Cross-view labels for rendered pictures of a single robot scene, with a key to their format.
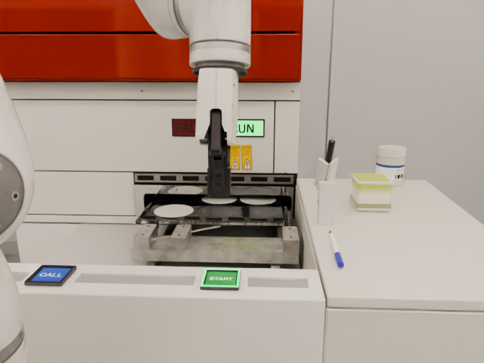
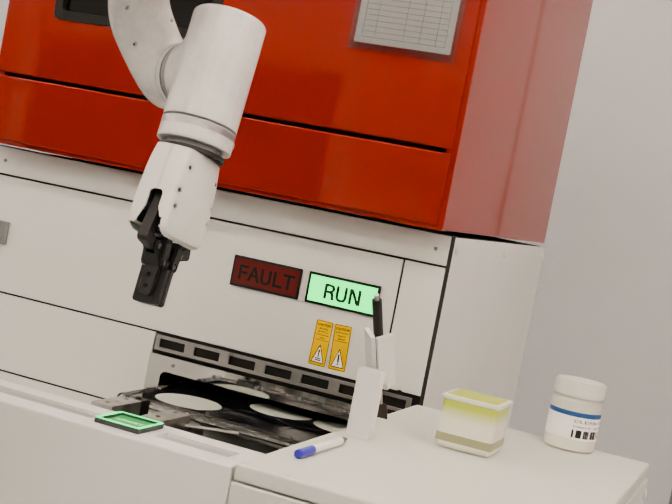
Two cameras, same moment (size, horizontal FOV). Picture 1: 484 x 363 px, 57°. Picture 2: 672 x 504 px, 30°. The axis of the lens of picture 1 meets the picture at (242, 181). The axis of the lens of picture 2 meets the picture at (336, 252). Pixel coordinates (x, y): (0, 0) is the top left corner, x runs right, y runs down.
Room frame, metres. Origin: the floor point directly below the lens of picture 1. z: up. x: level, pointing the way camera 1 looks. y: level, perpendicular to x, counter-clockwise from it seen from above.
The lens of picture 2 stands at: (-0.62, -0.56, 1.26)
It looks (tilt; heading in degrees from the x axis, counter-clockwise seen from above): 3 degrees down; 18
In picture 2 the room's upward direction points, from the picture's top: 11 degrees clockwise
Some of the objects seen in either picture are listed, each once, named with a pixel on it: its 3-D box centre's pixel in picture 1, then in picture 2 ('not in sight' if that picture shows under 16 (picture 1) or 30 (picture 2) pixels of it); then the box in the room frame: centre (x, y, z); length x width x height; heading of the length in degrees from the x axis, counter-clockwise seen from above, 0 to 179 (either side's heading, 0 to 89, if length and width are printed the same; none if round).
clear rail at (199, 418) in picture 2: (212, 222); (230, 427); (1.01, 0.07, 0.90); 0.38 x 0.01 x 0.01; 87
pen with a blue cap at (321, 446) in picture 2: (335, 246); (323, 446); (0.71, -0.16, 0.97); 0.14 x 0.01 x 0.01; 176
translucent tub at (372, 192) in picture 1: (370, 191); (473, 422); (0.93, -0.28, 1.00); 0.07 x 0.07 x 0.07; 88
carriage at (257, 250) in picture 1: (216, 249); not in sight; (0.93, 0.06, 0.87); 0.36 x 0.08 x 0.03; 87
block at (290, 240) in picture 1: (289, 238); not in sight; (0.92, -0.11, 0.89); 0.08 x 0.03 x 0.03; 177
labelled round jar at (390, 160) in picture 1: (390, 165); (574, 413); (1.12, -0.38, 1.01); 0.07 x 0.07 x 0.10
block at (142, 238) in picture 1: (146, 235); (115, 410); (0.93, 0.22, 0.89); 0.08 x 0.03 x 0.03; 177
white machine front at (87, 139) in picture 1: (149, 155); (188, 309); (1.20, 0.26, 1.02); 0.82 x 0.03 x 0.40; 87
